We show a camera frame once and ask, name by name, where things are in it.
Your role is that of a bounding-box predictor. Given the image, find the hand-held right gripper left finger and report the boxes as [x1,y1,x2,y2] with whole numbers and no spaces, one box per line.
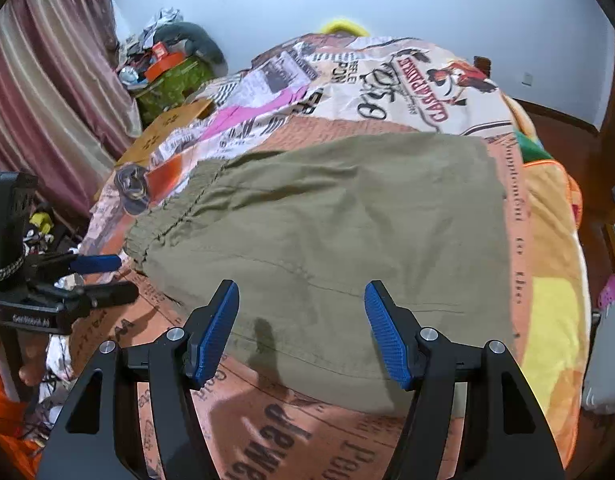
[38,279,241,480]

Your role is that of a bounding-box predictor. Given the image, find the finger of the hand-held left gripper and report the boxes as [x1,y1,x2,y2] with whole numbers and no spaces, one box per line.
[38,253,123,277]
[58,281,140,312]

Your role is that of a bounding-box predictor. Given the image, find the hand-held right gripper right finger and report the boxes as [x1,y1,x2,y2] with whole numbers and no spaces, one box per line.
[364,279,567,480]

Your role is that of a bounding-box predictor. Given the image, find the olive green pants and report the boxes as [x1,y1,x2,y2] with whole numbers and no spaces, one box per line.
[124,132,519,418]

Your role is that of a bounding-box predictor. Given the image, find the person's left hand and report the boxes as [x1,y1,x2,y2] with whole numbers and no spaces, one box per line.
[18,336,45,387]

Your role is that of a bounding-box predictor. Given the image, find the yellow toy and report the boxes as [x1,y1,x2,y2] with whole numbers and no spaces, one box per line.
[30,210,54,242]

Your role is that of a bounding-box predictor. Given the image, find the striped brown curtain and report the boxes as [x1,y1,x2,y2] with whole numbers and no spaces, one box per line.
[0,0,143,221]

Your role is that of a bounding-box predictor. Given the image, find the wooden lap desk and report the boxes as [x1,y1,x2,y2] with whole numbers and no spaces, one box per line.
[116,98,213,167]

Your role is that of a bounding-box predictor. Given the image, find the green patterned bag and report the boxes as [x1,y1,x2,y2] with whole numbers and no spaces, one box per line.
[135,57,216,128]

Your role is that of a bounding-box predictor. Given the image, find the orange box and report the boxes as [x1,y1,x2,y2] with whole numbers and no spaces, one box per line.
[145,52,186,81]

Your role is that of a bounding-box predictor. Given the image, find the white plastic container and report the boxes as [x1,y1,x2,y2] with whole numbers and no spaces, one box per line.
[582,292,615,413]

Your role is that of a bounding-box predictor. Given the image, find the pink slipper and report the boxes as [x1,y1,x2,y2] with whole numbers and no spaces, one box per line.
[597,275,615,308]

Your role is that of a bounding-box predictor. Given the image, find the pile of clothes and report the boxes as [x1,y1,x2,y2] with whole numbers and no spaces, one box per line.
[120,7,183,61]

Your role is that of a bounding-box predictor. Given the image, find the printed newspaper pattern blanket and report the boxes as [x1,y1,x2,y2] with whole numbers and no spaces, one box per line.
[70,32,593,480]

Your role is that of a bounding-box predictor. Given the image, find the grey long pillow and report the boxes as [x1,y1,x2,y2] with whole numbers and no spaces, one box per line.
[158,21,228,78]

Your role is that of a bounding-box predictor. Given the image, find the yellow curved foam tube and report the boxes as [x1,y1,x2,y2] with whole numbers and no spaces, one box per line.
[321,16,371,37]

